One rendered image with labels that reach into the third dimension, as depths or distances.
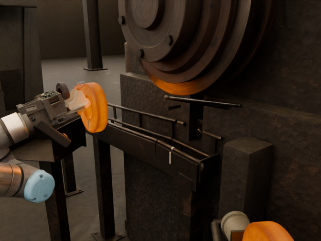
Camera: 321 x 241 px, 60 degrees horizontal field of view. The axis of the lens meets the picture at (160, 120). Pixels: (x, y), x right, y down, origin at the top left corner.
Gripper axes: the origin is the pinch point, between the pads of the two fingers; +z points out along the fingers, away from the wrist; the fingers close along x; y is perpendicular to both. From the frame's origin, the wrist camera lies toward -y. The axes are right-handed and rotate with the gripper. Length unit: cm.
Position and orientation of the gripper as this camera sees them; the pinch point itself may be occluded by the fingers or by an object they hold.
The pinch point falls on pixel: (91, 101)
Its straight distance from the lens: 89.1
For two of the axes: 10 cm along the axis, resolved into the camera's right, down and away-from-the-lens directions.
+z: 7.7, -4.3, 4.8
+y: -2.2, -8.7, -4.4
